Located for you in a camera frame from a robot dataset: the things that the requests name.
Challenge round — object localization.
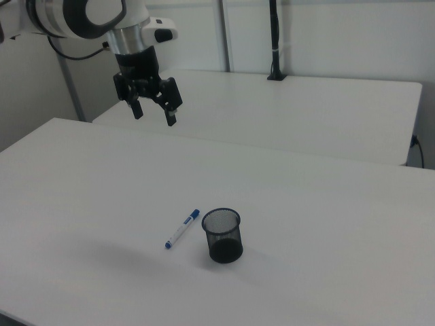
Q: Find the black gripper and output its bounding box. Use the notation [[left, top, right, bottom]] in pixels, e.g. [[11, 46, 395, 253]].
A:
[[113, 45, 184, 128]]

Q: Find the blue white marker pen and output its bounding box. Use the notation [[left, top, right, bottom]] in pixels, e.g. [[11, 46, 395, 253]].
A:
[[164, 208, 201, 250]]

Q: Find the white side table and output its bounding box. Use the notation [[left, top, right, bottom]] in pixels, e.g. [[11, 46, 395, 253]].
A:
[[92, 69, 423, 167]]

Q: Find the black pole with clamp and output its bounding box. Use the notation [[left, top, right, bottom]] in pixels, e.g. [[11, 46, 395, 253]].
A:
[[266, 0, 288, 82]]

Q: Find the black mesh pen cup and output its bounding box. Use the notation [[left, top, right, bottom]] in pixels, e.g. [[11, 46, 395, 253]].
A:
[[201, 208, 245, 265]]

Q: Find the slanted grey aluminium frame post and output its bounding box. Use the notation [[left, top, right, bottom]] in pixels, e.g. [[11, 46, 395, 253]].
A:
[[56, 55, 86, 122]]

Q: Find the upright grey aluminium frame post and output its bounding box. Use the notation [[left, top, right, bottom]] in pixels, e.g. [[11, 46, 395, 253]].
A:
[[216, 0, 236, 73]]

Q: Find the black wall power cable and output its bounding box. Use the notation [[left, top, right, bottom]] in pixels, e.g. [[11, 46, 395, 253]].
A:
[[411, 134, 425, 168]]

